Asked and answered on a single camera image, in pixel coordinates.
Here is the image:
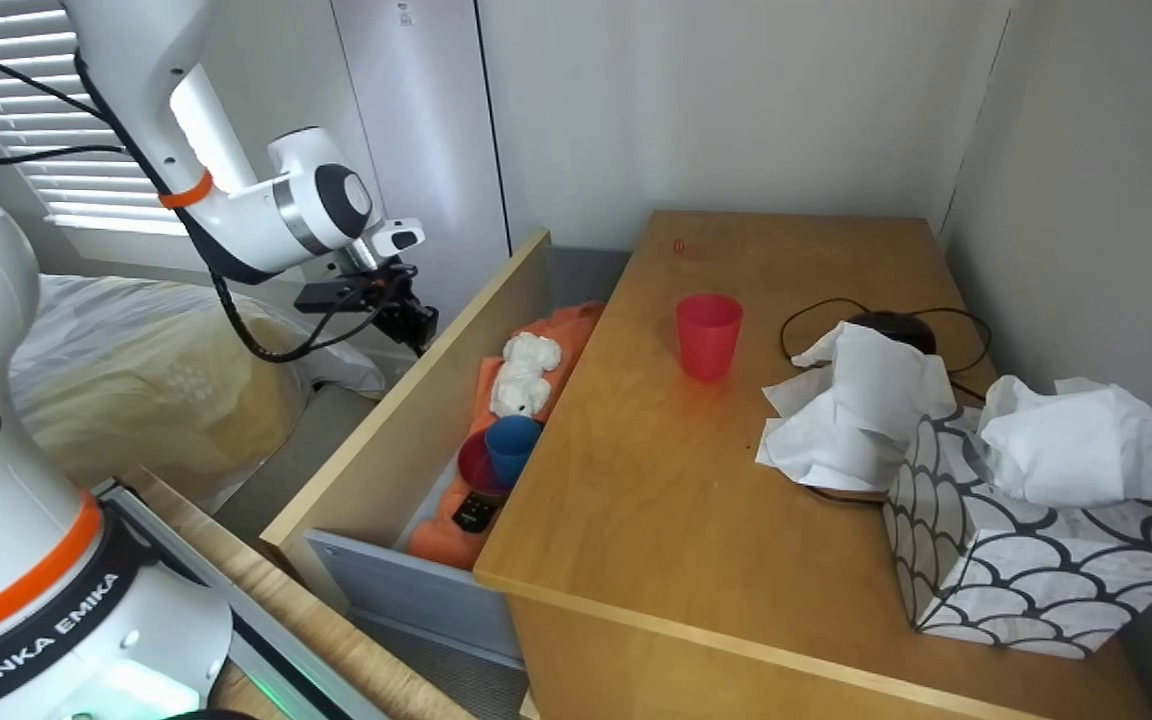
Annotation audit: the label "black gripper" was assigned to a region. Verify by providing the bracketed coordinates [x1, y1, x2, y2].
[296, 259, 441, 352]

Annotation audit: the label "light wooden drawer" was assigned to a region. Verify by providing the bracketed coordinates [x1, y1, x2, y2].
[259, 229, 630, 672]

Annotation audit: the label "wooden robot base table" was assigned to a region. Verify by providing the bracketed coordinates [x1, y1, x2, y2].
[98, 468, 470, 720]

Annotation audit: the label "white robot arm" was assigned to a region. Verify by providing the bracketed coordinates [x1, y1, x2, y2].
[0, 0, 435, 720]

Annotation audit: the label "black remote in drawer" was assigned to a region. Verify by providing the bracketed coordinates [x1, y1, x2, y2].
[453, 492, 499, 534]

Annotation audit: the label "orange cloth in drawer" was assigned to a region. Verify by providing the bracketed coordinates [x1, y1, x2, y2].
[405, 303, 599, 566]

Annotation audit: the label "white plush toy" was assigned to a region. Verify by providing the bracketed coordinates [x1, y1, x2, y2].
[486, 330, 565, 416]

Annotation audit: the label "white bed with bedding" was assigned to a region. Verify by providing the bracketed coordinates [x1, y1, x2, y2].
[10, 277, 386, 503]

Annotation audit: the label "red plastic cup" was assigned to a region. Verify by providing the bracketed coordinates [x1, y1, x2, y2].
[675, 291, 745, 385]

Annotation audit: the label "wooden nightstand cabinet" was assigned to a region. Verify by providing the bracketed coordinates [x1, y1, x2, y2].
[476, 212, 1148, 720]

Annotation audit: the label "white window blinds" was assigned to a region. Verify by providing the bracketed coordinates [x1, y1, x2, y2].
[0, 0, 181, 236]

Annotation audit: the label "crumpled white tissue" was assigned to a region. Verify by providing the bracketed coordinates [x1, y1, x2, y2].
[756, 321, 956, 495]

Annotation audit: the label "scale-patterned tissue box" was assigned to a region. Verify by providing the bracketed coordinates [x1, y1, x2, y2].
[885, 420, 1152, 659]

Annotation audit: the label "silver metal base frame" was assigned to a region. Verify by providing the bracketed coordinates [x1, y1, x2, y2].
[98, 483, 385, 720]

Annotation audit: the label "black cable on nightstand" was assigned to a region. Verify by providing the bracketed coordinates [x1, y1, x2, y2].
[776, 291, 999, 408]

